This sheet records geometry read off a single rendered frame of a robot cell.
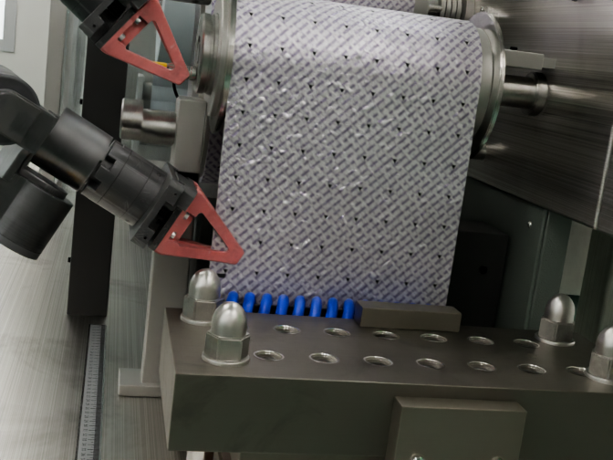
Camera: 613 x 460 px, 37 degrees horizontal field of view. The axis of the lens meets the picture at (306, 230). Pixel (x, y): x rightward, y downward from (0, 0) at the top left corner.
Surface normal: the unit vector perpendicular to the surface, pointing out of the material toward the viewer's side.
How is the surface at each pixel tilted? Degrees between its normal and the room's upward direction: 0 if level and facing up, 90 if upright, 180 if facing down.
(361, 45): 65
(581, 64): 90
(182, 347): 0
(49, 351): 0
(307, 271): 90
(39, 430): 0
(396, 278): 90
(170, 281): 90
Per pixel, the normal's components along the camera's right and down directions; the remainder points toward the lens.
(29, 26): 0.19, 0.21
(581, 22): -0.97, -0.08
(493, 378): 0.12, -0.97
